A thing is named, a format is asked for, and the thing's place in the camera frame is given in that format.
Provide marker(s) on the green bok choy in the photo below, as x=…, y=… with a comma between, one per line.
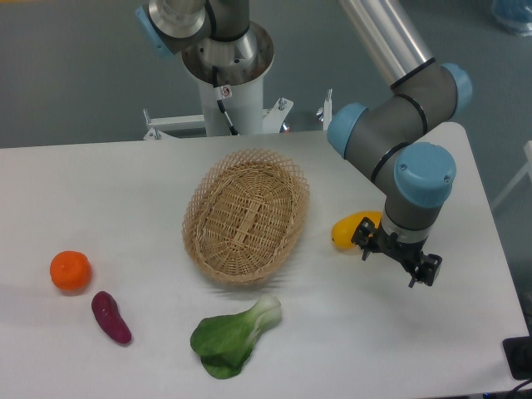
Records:
x=224, y=343

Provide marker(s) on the woven wicker basket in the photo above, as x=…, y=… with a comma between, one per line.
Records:
x=246, y=216

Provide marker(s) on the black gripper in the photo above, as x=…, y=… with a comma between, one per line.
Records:
x=423, y=268

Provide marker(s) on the yellow mango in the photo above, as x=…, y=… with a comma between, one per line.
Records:
x=345, y=228

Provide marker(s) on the purple sweet potato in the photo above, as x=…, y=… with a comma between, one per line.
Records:
x=109, y=319

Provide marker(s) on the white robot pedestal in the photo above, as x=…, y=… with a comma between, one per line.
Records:
x=226, y=110

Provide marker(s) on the black device at table edge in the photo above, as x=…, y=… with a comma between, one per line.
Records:
x=518, y=355

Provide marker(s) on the orange tangerine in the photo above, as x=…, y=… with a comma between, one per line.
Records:
x=70, y=270

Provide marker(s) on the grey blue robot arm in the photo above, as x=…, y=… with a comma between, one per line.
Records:
x=229, y=55

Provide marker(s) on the white frame at right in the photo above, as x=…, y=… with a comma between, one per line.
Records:
x=524, y=171

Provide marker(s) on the blue plastic bag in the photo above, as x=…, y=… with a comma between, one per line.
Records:
x=513, y=15

